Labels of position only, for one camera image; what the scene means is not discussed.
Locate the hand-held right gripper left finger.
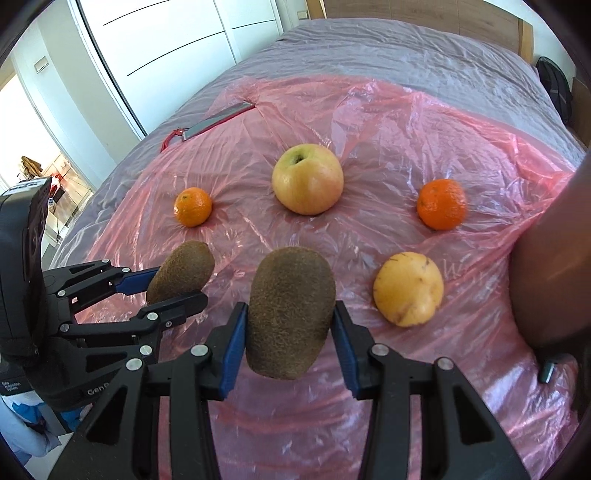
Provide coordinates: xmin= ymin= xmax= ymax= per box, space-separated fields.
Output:
xmin=48 ymin=302 xmax=250 ymax=480

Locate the red-handled flat tool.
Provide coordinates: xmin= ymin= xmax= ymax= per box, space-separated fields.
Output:
xmin=161 ymin=102 xmax=256 ymax=153

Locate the brown kiwi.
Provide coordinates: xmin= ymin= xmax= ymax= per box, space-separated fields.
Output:
xmin=245 ymin=246 xmax=337 ymax=380
xmin=145 ymin=240 xmax=216 ymax=305

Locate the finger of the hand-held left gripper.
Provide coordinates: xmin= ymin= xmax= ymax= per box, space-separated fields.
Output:
xmin=58 ymin=291 xmax=209 ymax=344
xmin=44 ymin=260 xmax=160 ymax=301

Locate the copper black electric kettle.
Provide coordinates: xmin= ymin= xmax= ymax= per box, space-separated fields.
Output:
xmin=508 ymin=150 xmax=591 ymax=416

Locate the pink plastic sheet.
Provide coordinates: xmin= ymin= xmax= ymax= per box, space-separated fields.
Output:
xmin=69 ymin=74 xmax=587 ymax=480

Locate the yellow spotted round fruit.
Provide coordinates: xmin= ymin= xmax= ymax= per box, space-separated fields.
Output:
xmin=373 ymin=252 xmax=445 ymax=328

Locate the orange tangerine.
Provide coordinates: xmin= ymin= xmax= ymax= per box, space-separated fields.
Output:
xmin=416 ymin=178 xmax=468 ymax=231
xmin=174 ymin=188 xmax=213 ymax=227

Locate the blue white clothing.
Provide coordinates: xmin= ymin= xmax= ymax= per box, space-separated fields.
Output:
xmin=0 ymin=360 xmax=93 ymax=462

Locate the white wardrobe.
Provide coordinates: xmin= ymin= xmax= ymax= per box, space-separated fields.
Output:
xmin=69 ymin=0 xmax=315 ymax=139

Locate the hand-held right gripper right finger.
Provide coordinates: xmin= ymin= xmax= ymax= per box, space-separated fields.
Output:
xmin=331 ymin=300 xmax=529 ymax=480

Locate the yellow red apple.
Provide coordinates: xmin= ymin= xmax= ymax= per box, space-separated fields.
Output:
xmin=271 ymin=143 xmax=345 ymax=215

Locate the wooden headboard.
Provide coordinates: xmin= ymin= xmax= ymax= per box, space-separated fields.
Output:
xmin=323 ymin=0 xmax=536 ymax=61

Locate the black backpack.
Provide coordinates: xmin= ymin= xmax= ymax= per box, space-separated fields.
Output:
xmin=536 ymin=56 xmax=573 ymax=125

